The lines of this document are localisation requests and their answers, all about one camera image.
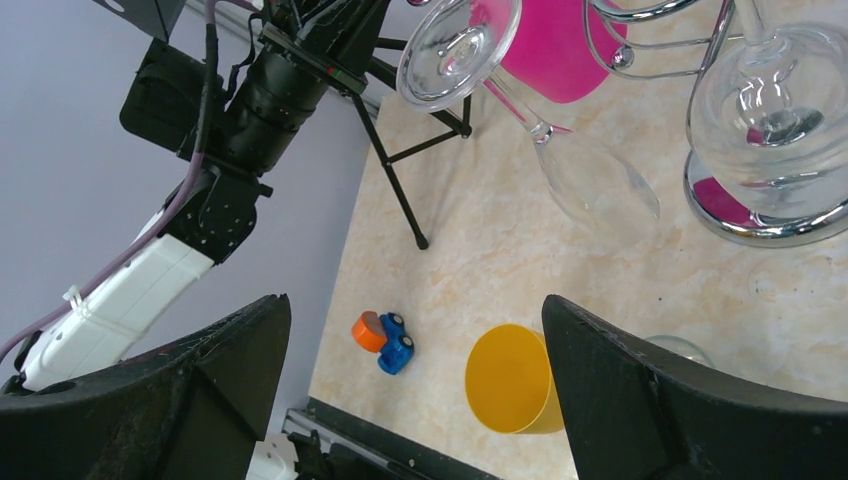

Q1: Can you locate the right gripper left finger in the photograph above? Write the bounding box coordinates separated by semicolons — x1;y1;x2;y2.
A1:
1;295;291;479

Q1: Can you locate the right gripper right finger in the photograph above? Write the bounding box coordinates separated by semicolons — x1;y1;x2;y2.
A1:
541;295;847;479

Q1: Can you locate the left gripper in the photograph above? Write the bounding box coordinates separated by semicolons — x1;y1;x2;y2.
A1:
260;0;389;95

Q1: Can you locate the tall clear flute glass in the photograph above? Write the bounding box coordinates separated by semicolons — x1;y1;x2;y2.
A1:
396;1;660;242

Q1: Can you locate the orange plastic goblet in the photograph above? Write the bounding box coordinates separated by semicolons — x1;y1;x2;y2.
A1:
464;324;565;435

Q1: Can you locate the magenta plastic goblet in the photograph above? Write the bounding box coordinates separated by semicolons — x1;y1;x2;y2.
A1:
469;0;622;104

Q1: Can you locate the clear wine glass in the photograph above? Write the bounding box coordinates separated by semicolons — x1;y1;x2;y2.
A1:
689;1;847;218

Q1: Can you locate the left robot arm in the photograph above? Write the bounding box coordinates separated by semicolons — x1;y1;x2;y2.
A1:
1;1;388;395

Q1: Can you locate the small clear tumbler glass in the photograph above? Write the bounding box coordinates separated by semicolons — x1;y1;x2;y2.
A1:
645;335;715;368

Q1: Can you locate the black music stand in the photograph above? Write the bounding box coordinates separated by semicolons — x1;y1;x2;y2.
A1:
92;0;475;252

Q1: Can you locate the blue orange toy car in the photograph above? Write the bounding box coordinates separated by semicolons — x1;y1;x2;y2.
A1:
351;310;415;375

